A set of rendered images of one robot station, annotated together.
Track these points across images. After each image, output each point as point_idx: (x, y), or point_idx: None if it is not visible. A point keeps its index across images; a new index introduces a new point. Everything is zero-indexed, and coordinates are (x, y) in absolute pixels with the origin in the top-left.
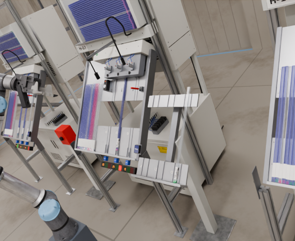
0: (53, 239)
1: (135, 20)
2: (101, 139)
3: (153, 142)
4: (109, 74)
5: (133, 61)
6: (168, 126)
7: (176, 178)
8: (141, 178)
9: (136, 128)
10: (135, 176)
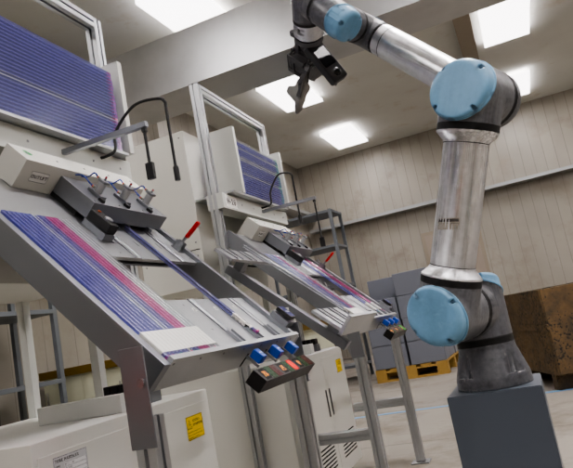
0: (531, 383)
1: (130, 139)
2: (203, 326)
3: (177, 408)
4: (105, 201)
5: (136, 199)
6: None
7: None
8: (358, 315)
9: (235, 298)
10: (354, 315)
